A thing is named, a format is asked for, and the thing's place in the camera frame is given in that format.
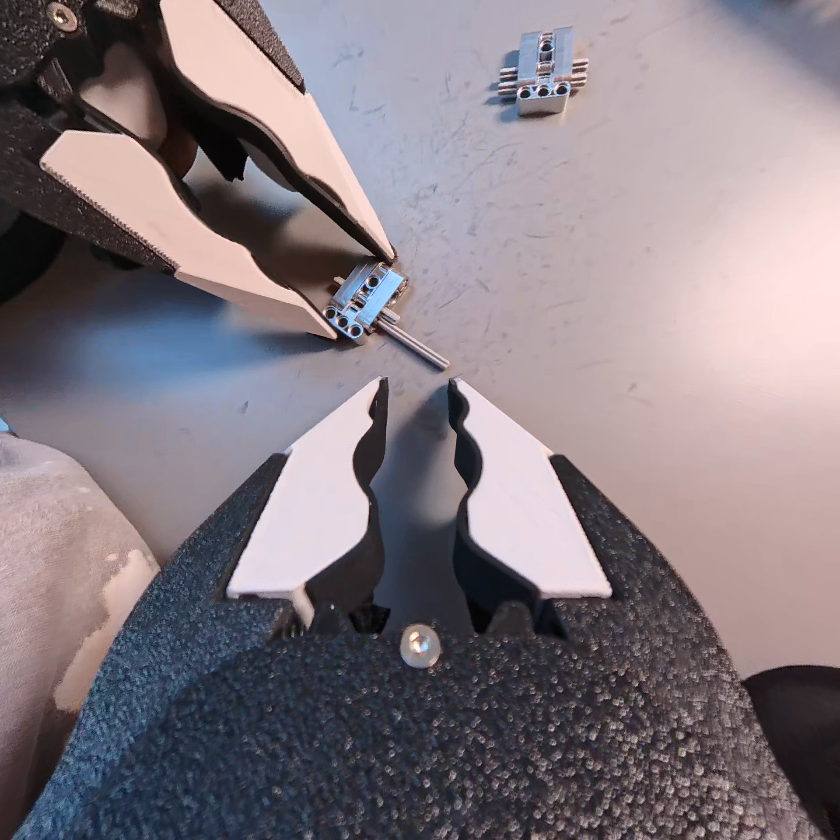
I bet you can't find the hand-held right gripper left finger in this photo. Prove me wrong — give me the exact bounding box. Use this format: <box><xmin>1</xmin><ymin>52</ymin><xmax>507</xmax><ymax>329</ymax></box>
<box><xmin>225</xmin><ymin>376</ymin><xmax>391</xmax><ymax>632</ymax></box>

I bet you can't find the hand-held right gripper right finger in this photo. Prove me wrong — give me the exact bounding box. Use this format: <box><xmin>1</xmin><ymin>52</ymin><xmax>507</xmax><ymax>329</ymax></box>
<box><xmin>448</xmin><ymin>377</ymin><xmax>614</xmax><ymax>637</ymax></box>

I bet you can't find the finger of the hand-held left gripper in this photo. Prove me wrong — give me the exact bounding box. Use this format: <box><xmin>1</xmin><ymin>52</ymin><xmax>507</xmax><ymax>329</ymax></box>
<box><xmin>157</xmin><ymin>0</ymin><xmax>397</xmax><ymax>265</ymax></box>
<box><xmin>39</xmin><ymin>130</ymin><xmax>339</xmax><ymax>341</ymax></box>

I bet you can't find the chrome T-shaped connector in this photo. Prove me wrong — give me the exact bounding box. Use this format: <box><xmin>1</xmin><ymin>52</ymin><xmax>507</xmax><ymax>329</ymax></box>
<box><xmin>325</xmin><ymin>305</ymin><xmax>376</xmax><ymax>342</ymax></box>

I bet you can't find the chrome beam assembly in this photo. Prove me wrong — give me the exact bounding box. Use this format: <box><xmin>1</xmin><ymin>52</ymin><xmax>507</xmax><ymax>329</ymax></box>
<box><xmin>495</xmin><ymin>26</ymin><xmax>589</xmax><ymax>119</ymax></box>

